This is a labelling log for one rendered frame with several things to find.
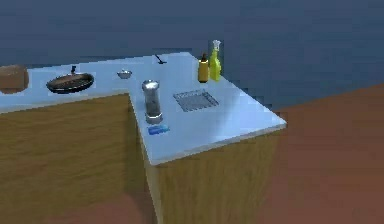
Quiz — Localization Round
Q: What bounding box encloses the amber bottle black cap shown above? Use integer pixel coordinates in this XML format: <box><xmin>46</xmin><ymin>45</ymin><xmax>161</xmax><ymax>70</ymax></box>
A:
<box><xmin>197</xmin><ymin>52</ymin><xmax>210</xmax><ymax>84</ymax></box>

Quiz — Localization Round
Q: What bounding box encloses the grey sink basin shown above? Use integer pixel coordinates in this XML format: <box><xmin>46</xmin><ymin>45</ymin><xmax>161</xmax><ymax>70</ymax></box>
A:
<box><xmin>172</xmin><ymin>88</ymin><xmax>220</xmax><ymax>113</ymax></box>

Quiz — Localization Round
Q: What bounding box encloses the brown bread loaf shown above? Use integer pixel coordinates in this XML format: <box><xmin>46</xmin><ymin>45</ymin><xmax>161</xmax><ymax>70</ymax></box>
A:
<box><xmin>0</xmin><ymin>64</ymin><xmax>30</xmax><ymax>95</ymax></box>

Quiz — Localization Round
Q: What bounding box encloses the silver pepper grinder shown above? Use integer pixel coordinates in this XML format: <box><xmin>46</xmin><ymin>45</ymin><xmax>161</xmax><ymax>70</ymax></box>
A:
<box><xmin>141</xmin><ymin>79</ymin><xmax>164</xmax><ymax>126</ymax></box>

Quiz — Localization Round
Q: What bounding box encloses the yellow spray bottle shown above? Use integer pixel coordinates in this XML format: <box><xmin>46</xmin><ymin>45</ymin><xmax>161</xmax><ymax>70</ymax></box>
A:
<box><xmin>209</xmin><ymin>39</ymin><xmax>223</xmax><ymax>82</ymax></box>

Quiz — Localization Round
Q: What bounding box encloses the wooden kitchen counter pale top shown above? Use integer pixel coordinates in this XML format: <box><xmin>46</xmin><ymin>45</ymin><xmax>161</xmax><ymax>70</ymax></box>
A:
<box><xmin>0</xmin><ymin>51</ymin><xmax>288</xmax><ymax>224</ymax></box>

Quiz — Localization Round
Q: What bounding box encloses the small silver bowl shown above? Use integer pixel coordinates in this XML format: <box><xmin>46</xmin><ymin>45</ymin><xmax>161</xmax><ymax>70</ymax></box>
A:
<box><xmin>116</xmin><ymin>69</ymin><xmax>133</xmax><ymax>80</ymax></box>

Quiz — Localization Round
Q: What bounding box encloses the black frying pan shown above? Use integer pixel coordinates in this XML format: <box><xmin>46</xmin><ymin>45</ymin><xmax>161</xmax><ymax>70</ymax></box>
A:
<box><xmin>45</xmin><ymin>65</ymin><xmax>95</xmax><ymax>95</ymax></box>

